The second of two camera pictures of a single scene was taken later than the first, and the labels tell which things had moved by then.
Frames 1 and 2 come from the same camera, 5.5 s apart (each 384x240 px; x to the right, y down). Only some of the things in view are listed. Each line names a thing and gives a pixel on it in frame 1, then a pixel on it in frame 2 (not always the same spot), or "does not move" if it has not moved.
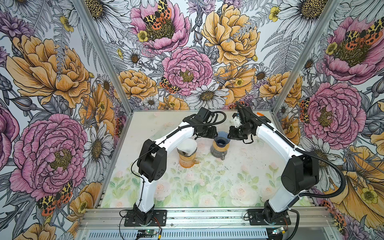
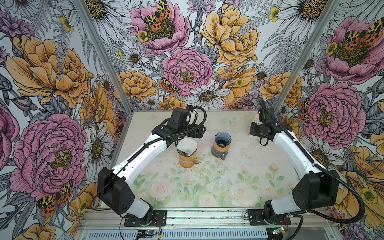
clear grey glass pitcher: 217,154 does not move
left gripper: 211,135 -> 198,135
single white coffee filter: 187,145 does not move
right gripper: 233,135 -> 253,132
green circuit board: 150,232 does not move
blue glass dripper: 222,139 does not move
